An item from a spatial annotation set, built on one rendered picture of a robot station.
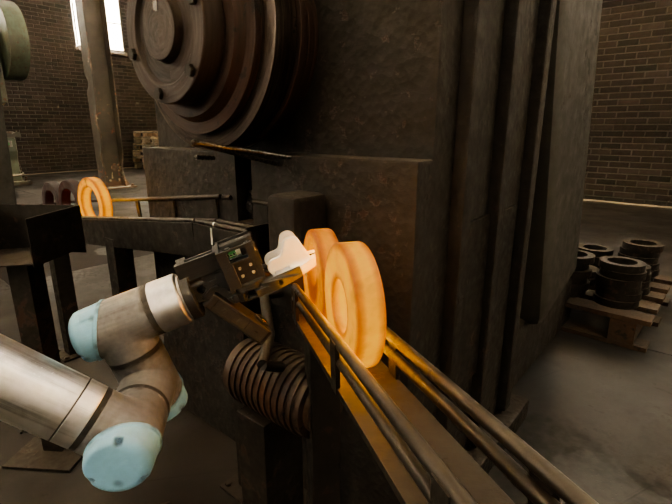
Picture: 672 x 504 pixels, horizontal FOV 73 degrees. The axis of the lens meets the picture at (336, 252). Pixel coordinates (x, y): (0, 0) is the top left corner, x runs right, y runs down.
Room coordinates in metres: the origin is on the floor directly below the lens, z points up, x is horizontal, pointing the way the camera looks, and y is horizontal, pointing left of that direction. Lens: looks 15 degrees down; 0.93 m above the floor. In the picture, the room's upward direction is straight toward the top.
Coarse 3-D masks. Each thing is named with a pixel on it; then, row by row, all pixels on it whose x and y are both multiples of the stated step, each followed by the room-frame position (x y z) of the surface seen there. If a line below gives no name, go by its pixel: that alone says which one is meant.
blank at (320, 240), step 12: (324, 228) 0.67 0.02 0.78; (312, 240) 0.65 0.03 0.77; (324, 240) 0.63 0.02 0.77; (336, 240) 0.63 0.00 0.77; (324, 252) 0.61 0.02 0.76; (324, 264) 0.59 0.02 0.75; (312, 276) 0.68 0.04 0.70; (324, 276) 0.59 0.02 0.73; (312, 288) 0.65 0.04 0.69; (312, 300) 0.65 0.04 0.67; (324, 300) 0.58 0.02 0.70; (324, 312) 0.59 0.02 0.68
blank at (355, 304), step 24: (336, 264) 0.52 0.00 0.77; (360, 264) 0.47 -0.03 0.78; (336, 288) 0.54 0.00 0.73; (360, 288) 0.45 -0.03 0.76; (336, 312) 0.53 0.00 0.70; (360, 312) 0.44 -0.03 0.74; (384, 312) 0.45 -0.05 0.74; (360, 336) 0.44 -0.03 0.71; (384, 336) 0.44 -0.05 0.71; (360, 360) 0.45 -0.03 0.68
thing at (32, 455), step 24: (0, 216) 1.27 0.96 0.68; (24, 216) 1.26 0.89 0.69; (48, 216) 1.12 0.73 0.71; (72, 216) 1.21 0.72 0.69; (0, 240) 1.27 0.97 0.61; (24, 240) 1.26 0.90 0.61; (48, 240) 1.11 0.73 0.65; (72, 240) 1.20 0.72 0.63; (0, 264) 1.07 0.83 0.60; (24, 264) 1.05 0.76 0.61; (24, 288) 1.13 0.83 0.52; (24, 312) 1.13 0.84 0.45; (48, 312) 1.17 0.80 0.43; (24, 336) 1.13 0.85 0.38; (48, 336) 1.15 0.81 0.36; (24, 456) 1.10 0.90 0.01; (48, 456) 1.10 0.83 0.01; (72, 456) 1.10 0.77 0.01
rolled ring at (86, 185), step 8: (80, 184) 1.54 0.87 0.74; (88, 184) 1.50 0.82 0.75; (96, 184) 1.48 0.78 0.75; (104, 184) 1.50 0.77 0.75; (80, 192) 1.55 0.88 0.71; (88, 192) 1.56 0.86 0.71; (96, 192) 1.47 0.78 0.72; (104, 192) 1.48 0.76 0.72; (80, 200) 1.55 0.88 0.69; (88, 200) 1.56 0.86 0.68; (104, 200) 1.46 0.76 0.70; (80, 208) 1.56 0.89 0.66; (88, 208) 1.56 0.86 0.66; (104, 208) 1.46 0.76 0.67; (112, 208) 1.48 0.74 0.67; (112, 216) 1.48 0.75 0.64
